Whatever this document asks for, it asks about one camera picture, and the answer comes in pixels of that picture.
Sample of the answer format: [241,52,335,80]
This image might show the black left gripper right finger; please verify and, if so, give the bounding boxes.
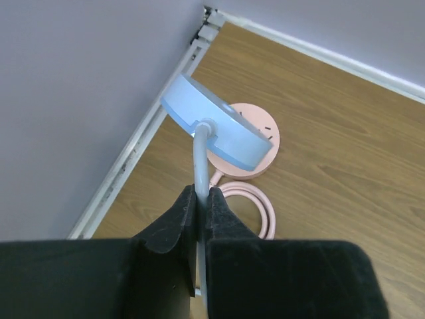
[205,187,388,318]

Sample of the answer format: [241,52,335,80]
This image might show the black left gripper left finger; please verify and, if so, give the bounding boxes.
[1,185,196,318]

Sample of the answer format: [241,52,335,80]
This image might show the light blue round power strip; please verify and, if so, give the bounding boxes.
[159,73,275,319]

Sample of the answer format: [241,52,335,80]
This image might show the pink round power strip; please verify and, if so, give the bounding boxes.
[208,103,280,239]

